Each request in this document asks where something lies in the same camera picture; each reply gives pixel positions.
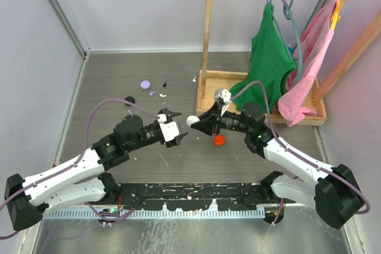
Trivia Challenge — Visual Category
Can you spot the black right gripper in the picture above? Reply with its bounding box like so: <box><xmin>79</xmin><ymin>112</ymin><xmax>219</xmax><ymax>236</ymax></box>
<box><xmin>191</xmin><ymin>101</ymin><xmax>251</xmax><ymax>136</ymax></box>

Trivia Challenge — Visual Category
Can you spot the white round charging case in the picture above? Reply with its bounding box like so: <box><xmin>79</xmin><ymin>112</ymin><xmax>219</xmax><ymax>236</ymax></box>
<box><xmin>186</xmin><ymin>115</ymin><xmax>199</xmax><ymax>127</ymax></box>

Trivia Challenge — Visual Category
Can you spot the orange earbud charging case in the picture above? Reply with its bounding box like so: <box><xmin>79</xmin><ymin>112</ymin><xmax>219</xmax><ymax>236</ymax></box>
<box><xmin>213</xmin><ymin>134</ymin><xmax>226</xmax><ymax>146</ymax></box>

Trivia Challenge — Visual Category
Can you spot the black round charging case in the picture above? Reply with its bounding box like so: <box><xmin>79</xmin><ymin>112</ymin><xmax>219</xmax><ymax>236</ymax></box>
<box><xmin>124</xmin><ymin>96</ymin><xmax>135</xmax><ymax>106</ymax></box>

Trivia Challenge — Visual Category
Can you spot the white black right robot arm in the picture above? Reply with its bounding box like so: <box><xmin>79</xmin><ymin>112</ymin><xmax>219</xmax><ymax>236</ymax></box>
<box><xmin>186</xmin><ymin>102</ymin><xmax>366</xmax><ymax>229</ymax></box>

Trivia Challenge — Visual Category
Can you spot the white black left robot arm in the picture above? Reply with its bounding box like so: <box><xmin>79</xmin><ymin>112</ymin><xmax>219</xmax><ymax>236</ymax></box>
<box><xmin>1</xmin><ymin>108</ymin><xmax>186</xmax><ymax>231</ymax></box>

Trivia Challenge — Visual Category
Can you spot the purple round charging case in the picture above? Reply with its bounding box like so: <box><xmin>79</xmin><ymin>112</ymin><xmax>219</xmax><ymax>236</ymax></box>
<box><xmin>140</xmin><ymin>80</ymin><xmax>151</xmax><ymax>90</ymax></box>

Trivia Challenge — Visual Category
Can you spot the green shirt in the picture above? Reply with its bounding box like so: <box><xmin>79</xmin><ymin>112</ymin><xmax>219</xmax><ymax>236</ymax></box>
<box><xmin>230</xmin><ymin>3</ymin><xmax>296</xmax><ymax>111</ymax></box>

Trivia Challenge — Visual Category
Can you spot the pink shirt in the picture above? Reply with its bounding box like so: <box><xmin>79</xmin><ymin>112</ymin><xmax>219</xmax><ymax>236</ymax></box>
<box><xmin>277</xmin><ymin>0</ymin><xmax>341</xmax><ymax>127</ymax></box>

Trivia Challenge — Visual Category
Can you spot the blue cloth item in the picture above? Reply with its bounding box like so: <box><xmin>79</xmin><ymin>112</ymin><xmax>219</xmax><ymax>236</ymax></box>
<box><xmin>287</xmin><ymin>43</ymin><xmax>298</xmax><ymax>59</ymax></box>

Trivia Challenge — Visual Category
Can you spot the grey blue clothes hanger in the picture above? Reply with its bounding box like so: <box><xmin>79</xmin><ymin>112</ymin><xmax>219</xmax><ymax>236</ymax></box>
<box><xmin>266</xmin><ymin>0</ymin><xmax>304</xmax><ymax>83</ymax></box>

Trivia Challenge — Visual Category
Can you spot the yellow clothes hanger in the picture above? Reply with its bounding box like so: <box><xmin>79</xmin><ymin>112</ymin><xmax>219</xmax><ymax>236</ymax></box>
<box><xmin>330</xmin><ymin>0</ymin><xmax>349</xmax><ymax>30</ymax></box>

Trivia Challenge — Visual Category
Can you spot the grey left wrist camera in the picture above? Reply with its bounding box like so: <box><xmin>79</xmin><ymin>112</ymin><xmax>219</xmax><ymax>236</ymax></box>
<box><xmin>158</xmin><ymin>114</ymin><xmax>181</xmax><ymax>142</ymax></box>

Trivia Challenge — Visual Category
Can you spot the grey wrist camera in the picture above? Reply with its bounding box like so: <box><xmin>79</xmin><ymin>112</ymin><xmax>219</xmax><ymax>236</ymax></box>
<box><xmin>158</xmin><ymin>114</ymin><xmax>181</xmax><ymax>142</ymax></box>
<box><xmin>214</xmin><ymin>87</ymin><xmax>232</xmax><ymax>116</ymax></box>

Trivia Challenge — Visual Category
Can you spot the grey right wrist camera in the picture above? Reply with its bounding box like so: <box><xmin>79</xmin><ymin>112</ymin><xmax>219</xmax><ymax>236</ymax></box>
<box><xmin>214</xmin><ymin>87</ymin><xmax>232</xmax><ymax>116</ymax></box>

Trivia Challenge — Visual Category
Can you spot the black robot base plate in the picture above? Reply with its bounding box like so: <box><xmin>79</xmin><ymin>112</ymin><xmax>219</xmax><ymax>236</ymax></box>
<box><xmin>91</xmin><ymin>183</ymin><xmax>280</xmax><ymax>211</ymax></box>

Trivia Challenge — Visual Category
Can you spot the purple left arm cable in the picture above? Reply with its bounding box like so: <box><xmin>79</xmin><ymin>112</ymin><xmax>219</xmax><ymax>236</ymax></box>
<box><xmin>0</xmin><ymin>98</ymin><xmax>161</xmax><ymax>242</ymax></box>

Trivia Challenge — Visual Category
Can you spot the white slotted cable duct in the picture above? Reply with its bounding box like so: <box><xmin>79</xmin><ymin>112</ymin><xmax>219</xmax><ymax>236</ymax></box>
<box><xmin>45</xmin><ymin>206</ymin><xmax>266</xmax><ymax>219</ymax></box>

